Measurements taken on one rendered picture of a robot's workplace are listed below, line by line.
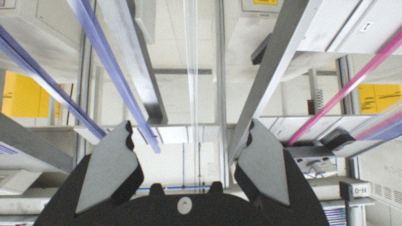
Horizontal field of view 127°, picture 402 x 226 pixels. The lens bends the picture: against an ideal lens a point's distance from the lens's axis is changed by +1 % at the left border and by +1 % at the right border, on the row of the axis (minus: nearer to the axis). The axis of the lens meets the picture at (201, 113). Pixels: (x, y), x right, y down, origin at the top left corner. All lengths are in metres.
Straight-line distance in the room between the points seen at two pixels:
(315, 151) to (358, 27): 0.42
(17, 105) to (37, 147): 2.20
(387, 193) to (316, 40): 1.73
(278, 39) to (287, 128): 0.29
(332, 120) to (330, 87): 2.94
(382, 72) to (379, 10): 1.48
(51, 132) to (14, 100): 1.83
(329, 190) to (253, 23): 0.85
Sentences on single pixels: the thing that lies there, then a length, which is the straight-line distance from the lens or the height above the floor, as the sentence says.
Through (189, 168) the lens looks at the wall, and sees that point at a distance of 2.17.
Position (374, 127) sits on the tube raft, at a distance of 0.72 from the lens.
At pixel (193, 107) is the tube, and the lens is 0.20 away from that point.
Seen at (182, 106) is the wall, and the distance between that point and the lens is 2.02.
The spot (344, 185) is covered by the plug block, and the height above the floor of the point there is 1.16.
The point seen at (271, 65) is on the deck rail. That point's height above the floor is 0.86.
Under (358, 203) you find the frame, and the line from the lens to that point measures 0.99.
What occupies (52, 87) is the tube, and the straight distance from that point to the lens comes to 0.28.
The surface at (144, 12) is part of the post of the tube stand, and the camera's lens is 0.26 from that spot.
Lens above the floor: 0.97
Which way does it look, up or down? 4 degrees down
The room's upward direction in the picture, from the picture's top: 179 degrees clockwise
